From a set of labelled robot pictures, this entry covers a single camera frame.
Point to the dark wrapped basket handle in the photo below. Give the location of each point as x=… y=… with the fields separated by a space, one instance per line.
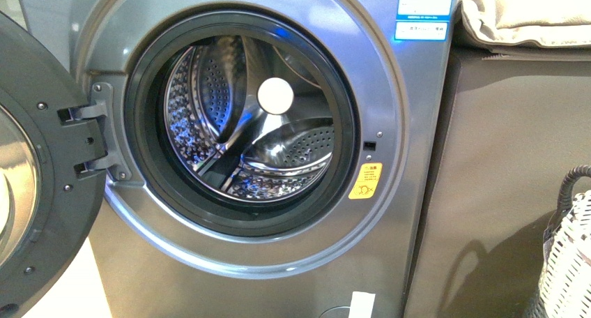
x=565 y=195

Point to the white woven laundry basket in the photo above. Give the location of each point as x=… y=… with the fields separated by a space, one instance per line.
x=563 y=289

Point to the round washing machine door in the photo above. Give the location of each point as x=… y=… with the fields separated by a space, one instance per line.
x=48 y=205

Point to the grey front-load washing machine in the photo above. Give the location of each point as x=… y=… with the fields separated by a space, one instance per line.
x=233 y=132

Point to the white blue energy label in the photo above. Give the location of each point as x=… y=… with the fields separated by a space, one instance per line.
x=426 y=20

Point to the grey-brown cabinet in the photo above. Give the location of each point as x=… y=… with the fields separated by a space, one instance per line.
x=510 y=127

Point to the beige cushion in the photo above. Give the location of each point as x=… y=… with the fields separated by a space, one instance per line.
x=528 y=29

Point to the orange warning sticker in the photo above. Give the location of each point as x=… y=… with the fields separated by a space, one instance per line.
x=367 y=180

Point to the white tape strip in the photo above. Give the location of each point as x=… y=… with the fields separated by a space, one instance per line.
x=361 y=305

